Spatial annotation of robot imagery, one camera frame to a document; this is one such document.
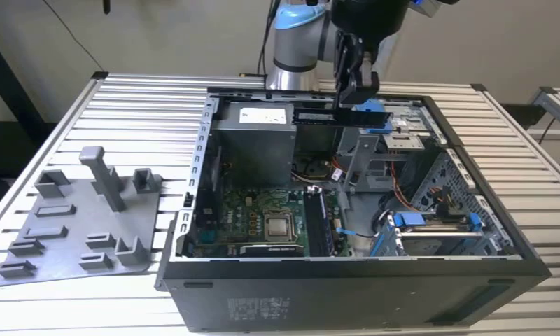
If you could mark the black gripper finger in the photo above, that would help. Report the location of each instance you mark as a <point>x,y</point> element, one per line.
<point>372,64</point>
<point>350,87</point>

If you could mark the green motherboard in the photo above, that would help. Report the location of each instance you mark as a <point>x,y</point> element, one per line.
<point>243,210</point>

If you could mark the dark RAM stick with label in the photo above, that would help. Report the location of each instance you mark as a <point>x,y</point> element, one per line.
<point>315,117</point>

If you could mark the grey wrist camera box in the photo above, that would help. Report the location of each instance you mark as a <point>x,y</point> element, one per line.
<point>432,8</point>

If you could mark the black box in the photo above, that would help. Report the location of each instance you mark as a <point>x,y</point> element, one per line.
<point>524,115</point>

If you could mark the black graphics card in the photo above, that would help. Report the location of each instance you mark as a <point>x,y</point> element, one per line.
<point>271,250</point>

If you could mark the blue plastic drive clip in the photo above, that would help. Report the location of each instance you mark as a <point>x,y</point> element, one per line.
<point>378,130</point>
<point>372,105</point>

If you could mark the grey plastic parts rack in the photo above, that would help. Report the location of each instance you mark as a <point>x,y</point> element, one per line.
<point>85,224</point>

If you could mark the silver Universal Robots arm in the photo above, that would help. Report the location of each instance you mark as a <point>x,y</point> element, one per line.
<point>299,45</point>

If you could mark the hard disk in blue carrier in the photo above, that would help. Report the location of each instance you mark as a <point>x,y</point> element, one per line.
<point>409,218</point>

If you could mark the black table corner cap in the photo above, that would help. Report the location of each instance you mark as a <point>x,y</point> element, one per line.
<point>101,75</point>
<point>480,87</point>

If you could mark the grey metal drive cage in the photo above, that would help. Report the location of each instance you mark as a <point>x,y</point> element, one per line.
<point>362,157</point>

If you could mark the grey power supply unit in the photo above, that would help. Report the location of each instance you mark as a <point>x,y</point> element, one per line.
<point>257,154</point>

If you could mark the black wall bracket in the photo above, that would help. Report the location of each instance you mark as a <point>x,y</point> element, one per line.
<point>107,7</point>

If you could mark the silver CPU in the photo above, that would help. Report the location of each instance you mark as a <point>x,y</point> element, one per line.
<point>279,227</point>

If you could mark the black open PC case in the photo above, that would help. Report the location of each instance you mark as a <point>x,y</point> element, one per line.
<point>309,290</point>

